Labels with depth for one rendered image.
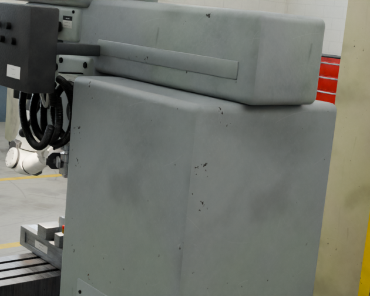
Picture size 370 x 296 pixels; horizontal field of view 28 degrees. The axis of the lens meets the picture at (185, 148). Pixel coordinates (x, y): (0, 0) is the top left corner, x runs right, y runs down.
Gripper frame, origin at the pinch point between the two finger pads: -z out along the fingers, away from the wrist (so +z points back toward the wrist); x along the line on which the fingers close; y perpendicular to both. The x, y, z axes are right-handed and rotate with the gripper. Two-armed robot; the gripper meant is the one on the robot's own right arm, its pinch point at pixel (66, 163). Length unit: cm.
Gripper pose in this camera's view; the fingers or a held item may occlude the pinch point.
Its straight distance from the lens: 238.7
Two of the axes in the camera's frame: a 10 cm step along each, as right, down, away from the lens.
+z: -2.5, -2.1, 9.5
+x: 9.6, 0.4, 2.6
